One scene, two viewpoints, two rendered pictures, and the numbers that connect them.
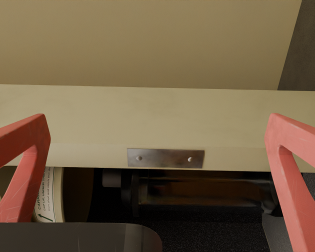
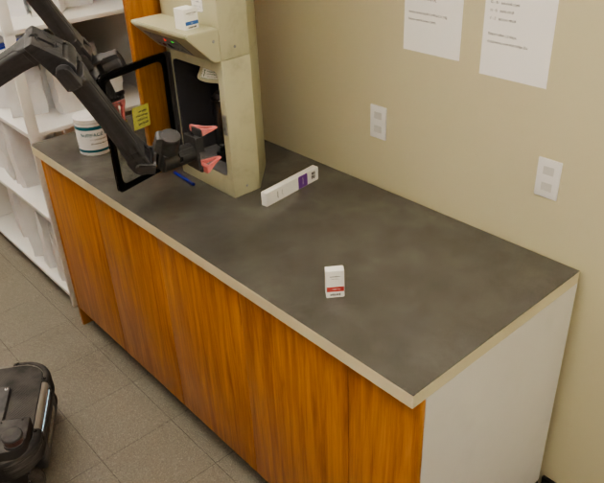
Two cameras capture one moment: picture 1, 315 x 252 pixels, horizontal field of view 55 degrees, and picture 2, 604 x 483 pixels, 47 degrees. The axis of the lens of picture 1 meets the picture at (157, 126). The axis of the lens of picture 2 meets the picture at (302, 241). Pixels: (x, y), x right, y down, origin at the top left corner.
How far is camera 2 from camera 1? 2.02 m
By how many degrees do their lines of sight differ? 34
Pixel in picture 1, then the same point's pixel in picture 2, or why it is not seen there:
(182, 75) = (299, 97)
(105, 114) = (238, 103)
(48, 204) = (209, 77)
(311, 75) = (286, 168)
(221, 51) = (311, 122)
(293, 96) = (254, 159)
